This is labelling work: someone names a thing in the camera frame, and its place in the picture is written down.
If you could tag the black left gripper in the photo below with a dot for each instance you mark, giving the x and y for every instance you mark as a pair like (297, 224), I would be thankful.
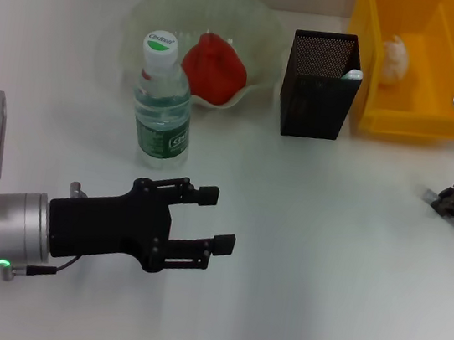
(105, 225)

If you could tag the clear green-label water bottle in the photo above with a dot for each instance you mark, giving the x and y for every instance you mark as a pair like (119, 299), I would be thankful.
(161, 127)

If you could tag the red-orange fruit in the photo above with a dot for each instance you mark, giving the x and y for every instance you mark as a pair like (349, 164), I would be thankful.
(217, 71)

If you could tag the white paper ball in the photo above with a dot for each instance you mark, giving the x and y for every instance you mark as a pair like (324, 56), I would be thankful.
(394, 60)

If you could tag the green utility knife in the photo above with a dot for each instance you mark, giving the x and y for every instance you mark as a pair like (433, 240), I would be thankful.
(353, 74)

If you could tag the black mesh pen holder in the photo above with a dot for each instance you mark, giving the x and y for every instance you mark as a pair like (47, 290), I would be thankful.
(316, 106)

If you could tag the green glass fruit bowl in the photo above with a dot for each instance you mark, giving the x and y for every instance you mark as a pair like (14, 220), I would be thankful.
(239, 23)

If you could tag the yellow plastic storage bin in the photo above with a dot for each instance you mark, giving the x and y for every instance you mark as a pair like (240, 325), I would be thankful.
(434, 80)

